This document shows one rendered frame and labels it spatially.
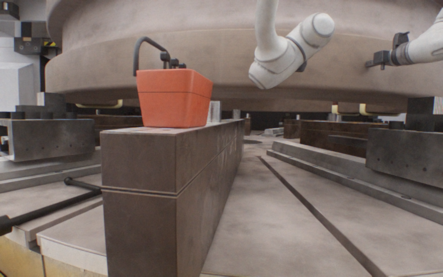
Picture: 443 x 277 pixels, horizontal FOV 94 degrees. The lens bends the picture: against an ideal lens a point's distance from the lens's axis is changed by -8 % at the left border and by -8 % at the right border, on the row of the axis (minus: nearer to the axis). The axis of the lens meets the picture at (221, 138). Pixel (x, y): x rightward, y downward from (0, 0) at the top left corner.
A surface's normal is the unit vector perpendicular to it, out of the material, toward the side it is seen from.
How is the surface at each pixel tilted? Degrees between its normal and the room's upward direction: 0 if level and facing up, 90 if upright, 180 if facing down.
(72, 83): 90
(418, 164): 90
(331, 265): 0
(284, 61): 117
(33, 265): 90
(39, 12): 90
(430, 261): 0
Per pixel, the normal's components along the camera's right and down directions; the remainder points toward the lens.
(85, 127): 0.85, 0.07
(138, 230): -0.15, 0.10
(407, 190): -0.97, 0.00
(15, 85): 0.18, 0.11
